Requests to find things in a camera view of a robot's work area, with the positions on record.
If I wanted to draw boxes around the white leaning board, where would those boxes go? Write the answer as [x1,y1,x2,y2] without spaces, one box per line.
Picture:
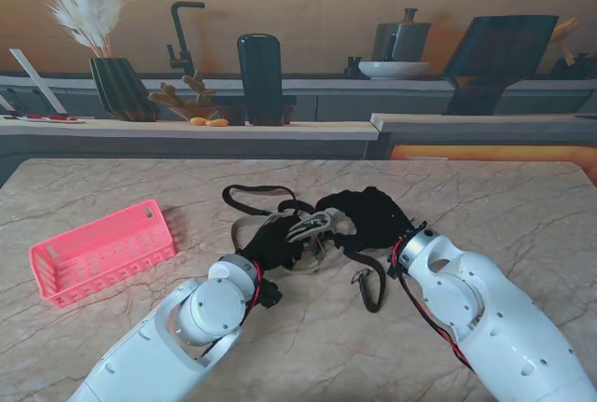
[8,48,69,115]

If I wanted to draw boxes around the plate with red food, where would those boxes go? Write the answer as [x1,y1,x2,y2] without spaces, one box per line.
[16,113,89,125]

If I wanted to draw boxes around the dark ribbed vase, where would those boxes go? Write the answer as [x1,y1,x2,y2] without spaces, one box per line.
[89,57,158,122]

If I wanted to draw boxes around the black kitchen faucet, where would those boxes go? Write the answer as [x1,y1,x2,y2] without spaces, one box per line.
[167,1,206,77]

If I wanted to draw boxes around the cactus plant in bowl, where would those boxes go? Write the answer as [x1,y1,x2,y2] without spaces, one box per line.
[147,69,220,122]

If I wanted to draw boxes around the grey ceramic jug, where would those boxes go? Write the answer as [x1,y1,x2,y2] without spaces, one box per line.
[372,7,433,63]

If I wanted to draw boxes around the beige woven belt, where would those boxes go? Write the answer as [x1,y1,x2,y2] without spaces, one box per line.
[230,205,360,277]

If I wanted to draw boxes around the white pampas grass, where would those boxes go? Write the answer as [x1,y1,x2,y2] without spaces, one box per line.
[0,0,127,59]

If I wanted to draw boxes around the red black right arm cable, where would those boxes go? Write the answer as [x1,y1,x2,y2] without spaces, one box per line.
[390,238,472,368]

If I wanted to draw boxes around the yellow wooden spatula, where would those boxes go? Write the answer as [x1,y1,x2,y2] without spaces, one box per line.
[552,17,582,65]

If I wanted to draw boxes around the dark brown woven belt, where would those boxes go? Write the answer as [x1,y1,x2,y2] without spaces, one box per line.
[220,184,388,313]

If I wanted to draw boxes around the grey kitchen counter wood top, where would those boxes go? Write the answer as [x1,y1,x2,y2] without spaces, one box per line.
[0,73,597,187]

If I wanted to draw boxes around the pink plastic storage basket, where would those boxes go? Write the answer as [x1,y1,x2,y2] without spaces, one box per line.
[29,199,177,309]

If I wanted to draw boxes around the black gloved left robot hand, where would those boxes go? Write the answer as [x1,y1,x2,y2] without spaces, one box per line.
[242,215,309,270]

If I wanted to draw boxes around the dark tilted panel stand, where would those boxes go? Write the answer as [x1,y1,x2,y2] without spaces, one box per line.
[440,14,560,117]

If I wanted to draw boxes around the dark low tray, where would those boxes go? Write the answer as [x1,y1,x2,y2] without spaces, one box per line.
[212,93,299,126]

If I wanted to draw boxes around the red black left arm cable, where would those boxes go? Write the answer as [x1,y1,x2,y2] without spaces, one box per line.
[195,259,266,366]

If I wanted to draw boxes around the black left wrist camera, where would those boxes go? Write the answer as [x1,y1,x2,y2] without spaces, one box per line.
[258,278,285,310]

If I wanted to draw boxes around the white ceramic bowl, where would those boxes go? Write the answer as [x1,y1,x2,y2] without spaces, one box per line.
[357,61,431,80]

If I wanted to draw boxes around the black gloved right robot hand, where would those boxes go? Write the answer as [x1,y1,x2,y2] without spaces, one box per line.
[316,186,417,254]

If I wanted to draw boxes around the red black arm cable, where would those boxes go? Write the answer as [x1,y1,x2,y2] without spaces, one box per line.
[390,238,472,368]
[195,259,266,366]

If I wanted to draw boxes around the tall black cylinder container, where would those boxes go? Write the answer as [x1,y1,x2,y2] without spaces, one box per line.
[236,34,285,127]

